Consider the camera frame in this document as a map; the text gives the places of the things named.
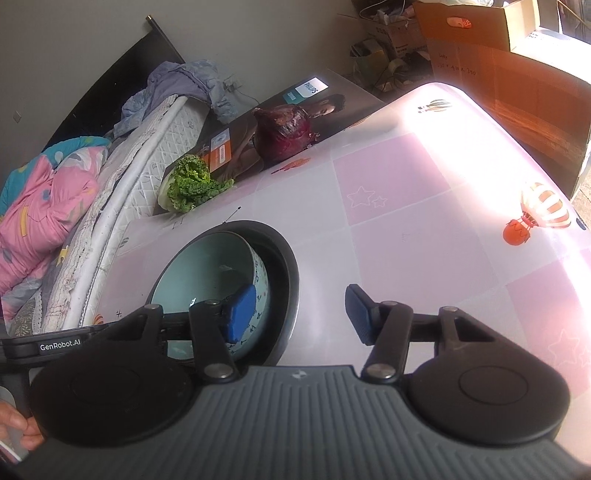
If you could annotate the flat printed product box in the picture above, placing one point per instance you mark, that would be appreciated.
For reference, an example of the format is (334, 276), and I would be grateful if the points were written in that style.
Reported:
(333, 102)

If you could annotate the black bed headboard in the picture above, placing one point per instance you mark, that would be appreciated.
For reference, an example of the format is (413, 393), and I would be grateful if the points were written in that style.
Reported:
(99, 109)

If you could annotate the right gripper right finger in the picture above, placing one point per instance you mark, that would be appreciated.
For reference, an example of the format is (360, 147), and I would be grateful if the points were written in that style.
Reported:
(389, 328)

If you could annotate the grey metal bowl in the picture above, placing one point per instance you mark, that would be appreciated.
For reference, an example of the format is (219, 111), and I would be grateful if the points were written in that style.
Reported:
(284, 278)

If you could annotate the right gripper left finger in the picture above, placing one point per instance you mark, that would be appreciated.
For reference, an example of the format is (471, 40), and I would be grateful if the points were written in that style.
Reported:
(213, 324)

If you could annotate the blue grey clothes pile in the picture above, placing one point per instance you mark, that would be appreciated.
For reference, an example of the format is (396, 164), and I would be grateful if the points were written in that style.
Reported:
(197, 80)

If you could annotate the teal ceramic bowl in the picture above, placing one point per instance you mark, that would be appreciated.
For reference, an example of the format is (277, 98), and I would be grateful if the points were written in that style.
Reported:
(213, 267)

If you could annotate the person's left hand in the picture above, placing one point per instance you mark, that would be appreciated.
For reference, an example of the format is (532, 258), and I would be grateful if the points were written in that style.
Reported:
(11, 418)

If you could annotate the purple red cabbage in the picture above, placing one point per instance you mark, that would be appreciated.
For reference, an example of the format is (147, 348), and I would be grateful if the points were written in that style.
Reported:
(281, 132)

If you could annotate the green lettuce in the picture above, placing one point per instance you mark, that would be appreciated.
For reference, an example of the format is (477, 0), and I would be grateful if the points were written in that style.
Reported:
(188, 185)

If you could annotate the pink floral quilt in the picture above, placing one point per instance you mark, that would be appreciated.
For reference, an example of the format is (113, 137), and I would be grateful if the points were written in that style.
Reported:
(43, 201)

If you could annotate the white patterned mattress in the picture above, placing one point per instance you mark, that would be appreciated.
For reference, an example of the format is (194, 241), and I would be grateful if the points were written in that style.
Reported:
(68, 294)

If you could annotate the brown printed cardboard box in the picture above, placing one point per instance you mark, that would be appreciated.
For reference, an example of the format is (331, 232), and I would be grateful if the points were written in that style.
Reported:
(393, 23)

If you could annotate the orange cardboard box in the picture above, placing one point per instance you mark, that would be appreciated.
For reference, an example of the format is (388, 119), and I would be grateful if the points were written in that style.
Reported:
(533, 81)

